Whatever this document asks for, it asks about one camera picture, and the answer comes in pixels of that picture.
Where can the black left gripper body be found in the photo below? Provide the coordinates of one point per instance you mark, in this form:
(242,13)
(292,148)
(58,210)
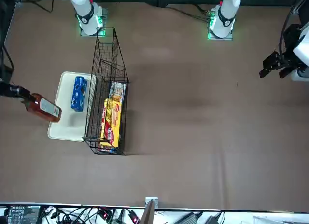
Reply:
(290,40)

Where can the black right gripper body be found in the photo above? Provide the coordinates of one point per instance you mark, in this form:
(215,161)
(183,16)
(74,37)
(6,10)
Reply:
(9,90)

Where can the amber tea bottle white cap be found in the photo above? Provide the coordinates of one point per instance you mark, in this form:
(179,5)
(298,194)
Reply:
(46,109)

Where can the blue Oreo cookie box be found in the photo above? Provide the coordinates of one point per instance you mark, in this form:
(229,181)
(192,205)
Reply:
(79,93)

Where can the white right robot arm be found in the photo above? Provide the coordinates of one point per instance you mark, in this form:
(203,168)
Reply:
(84,11)

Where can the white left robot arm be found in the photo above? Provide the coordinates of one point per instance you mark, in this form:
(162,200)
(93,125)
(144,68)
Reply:
(225,16)

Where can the cream plastic tray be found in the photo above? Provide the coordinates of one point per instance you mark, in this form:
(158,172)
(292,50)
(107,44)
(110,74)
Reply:
(62,127)

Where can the yellow red cookie box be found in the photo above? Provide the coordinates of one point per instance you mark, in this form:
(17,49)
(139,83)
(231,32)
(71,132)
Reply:
(113,122)

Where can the dark blue chocolate cookie box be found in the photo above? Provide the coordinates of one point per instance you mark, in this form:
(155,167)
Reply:
(107,150)

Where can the labelled black power adapter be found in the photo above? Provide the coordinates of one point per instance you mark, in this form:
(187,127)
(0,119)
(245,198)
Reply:
(21,214)

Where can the black plug red light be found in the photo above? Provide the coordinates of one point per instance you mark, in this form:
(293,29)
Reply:
(105,213)
(134,216)

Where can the aluminium profile rail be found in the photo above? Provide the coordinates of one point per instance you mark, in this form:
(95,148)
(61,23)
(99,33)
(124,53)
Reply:
(299,5)

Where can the aluminium profile post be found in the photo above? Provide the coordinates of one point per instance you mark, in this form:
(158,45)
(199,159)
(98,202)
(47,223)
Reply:
(150,202)

